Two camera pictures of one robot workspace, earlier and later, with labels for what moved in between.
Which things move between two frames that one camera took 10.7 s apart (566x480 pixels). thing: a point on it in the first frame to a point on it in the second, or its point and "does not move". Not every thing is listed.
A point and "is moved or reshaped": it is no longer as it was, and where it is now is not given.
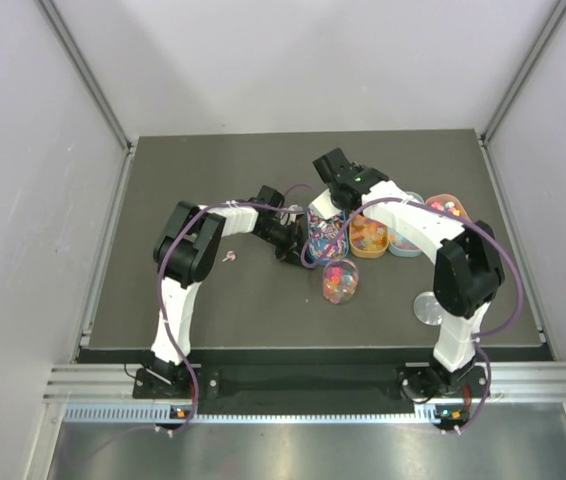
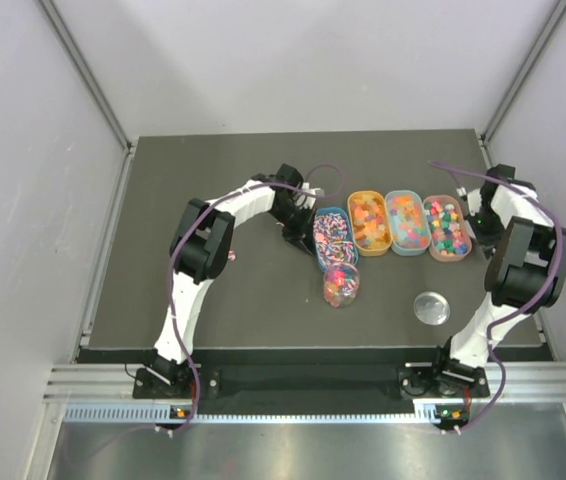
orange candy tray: [367, 238] does not move
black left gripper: [292, 248] to [298, 228]
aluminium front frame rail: [515, 381] does not move
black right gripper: [359, 169] to [487, 242]
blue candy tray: [327, 239] is moved or reshaped
